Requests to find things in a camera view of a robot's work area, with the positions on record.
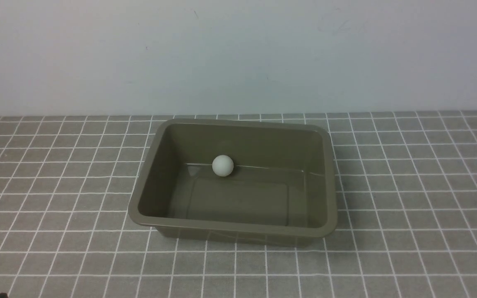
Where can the white table-tennis ball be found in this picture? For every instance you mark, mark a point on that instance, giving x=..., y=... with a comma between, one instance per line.
x=222, y=165

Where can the olive green plastic bin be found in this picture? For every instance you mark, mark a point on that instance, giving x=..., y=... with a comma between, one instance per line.
x=282, y=191

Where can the grey checkered tablecloth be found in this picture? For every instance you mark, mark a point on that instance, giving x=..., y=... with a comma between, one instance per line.
x=406, y=193

